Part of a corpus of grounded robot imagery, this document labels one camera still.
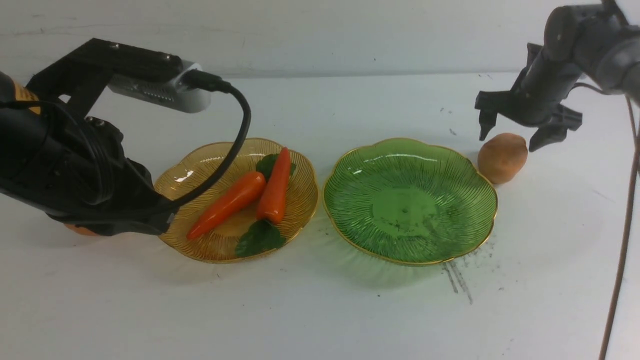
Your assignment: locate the brown hanging cable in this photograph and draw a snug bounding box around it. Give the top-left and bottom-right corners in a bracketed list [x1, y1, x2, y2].
[598, 95, 640, 360]

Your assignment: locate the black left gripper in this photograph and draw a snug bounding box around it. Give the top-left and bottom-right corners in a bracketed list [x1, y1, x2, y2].
[1, 116, 176, 236]

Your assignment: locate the thick black camera cable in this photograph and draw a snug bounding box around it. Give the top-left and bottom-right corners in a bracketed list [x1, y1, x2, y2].
[165, 69, 252, 211]

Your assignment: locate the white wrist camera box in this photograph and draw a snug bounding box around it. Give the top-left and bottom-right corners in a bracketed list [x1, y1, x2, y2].
[107, 60, 211, 114]

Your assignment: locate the toy potato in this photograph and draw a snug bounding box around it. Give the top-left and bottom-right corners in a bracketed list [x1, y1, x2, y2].
[64, 223, 99, 237]
[477, 132, 529, 185]

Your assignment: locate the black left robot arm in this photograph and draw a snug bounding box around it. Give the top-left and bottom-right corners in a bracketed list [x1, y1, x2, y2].
[1, 70, 252, 237]

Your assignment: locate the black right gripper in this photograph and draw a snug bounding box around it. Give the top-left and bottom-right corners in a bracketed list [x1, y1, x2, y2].
[475, 43, 583, 153]

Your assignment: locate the toy carrot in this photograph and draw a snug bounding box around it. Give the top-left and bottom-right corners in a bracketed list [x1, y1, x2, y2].
[186, 171, 287, 258]
[256, 147, 295, 225]

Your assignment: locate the green ribbed plastic plate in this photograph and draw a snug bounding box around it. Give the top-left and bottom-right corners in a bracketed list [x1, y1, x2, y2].
[323, 137, 498, 267]

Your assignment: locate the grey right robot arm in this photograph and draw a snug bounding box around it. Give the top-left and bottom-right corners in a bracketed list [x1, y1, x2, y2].
[475, 0, 640, 152]

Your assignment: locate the amber ribbed plastic plate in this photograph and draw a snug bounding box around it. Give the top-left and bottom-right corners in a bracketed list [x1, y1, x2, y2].
[154, 137, 319, 264]

